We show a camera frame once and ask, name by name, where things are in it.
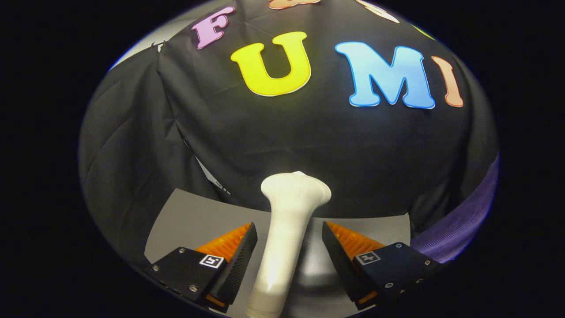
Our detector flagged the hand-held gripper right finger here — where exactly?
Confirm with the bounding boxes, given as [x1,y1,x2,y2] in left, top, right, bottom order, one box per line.
[321,221,442,310]

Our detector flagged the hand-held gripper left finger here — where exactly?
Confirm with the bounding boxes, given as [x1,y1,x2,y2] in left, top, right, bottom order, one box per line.
[142,222,258,313]

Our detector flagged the black backdrop cloth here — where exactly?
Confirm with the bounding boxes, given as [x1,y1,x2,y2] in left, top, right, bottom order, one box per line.
[157,0,475,219]

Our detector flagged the white garment steamer head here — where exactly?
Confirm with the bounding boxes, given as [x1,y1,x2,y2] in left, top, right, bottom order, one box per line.
[245,171,332,318]

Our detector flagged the black quilted curtain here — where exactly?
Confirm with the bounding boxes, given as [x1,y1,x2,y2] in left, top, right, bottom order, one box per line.
[408,62,500,232]
[79,49,230,265]

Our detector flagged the grey cabinet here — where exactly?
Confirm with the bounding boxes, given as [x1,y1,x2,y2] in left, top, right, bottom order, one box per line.
[144,189,412,318]

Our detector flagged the purple corduroy jacket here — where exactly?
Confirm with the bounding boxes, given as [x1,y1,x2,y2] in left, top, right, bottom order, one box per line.
[411,152,500,264]

